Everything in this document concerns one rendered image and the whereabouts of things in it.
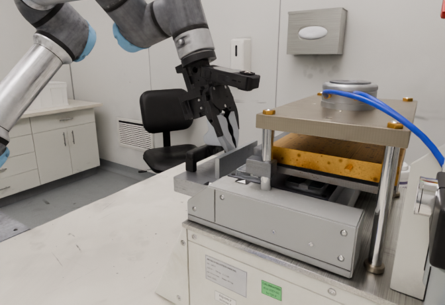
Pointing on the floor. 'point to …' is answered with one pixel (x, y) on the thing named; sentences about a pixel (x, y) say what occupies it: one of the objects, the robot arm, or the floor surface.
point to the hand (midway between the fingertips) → (234, 150)
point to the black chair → (150, 103)
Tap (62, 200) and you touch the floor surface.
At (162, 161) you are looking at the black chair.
